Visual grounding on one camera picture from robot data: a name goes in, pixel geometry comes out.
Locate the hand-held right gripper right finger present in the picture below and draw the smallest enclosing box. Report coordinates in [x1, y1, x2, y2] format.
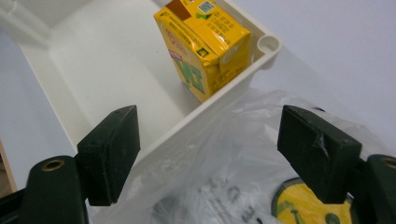
[276, 105, 362, 204]

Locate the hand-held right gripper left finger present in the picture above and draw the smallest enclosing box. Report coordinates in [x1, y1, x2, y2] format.
[77, 105, 141, 207]

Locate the round yellow green-rimmed item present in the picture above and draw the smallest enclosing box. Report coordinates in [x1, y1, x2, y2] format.
[271, 176, 355, 224]

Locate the white plastic bin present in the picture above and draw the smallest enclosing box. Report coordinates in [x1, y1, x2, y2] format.
[0, 0, 283, 202]

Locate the clear plastic bag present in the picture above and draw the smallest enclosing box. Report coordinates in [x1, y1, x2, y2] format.
[90, 88, 396, 224]

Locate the yellow drink carton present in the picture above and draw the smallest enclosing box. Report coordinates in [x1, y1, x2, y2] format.
[153, 0, 252, 104]

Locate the wooden table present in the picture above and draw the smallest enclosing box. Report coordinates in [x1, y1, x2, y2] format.
[0, 139, 19, 199]

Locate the pale blue table board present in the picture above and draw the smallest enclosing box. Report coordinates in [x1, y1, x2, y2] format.
[0, 0, 396, 191]

